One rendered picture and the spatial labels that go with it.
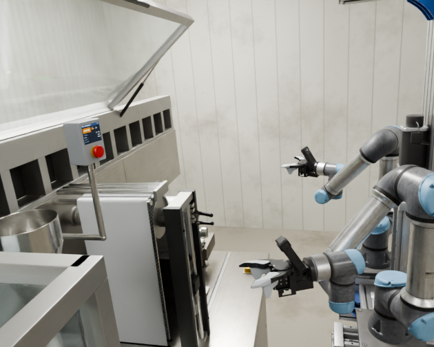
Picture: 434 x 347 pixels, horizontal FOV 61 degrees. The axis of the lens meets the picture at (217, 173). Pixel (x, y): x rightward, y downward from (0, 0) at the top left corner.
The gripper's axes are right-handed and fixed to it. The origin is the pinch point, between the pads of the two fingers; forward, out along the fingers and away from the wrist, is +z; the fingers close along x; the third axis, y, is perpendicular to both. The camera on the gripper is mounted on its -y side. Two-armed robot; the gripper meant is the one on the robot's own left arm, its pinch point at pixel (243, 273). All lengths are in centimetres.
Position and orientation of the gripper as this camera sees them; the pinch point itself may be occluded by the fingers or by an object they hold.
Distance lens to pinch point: 107.8
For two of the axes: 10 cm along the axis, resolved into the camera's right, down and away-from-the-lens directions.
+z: -9.8, 1.3, -1.4
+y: 1.1, 9.8, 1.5
